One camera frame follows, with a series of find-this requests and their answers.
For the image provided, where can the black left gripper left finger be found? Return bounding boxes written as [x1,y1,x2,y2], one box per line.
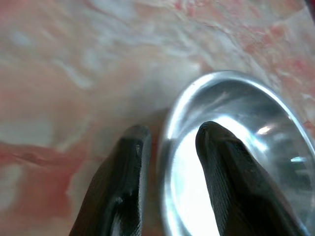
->
[68,125,152,236]

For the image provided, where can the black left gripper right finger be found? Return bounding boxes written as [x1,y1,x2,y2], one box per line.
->
[195,120,307,236]

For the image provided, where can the small steel bowl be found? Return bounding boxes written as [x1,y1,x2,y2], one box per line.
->
[157,70,315,236]

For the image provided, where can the marble folding table red edge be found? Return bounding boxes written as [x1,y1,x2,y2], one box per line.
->
[0,0,315,236]

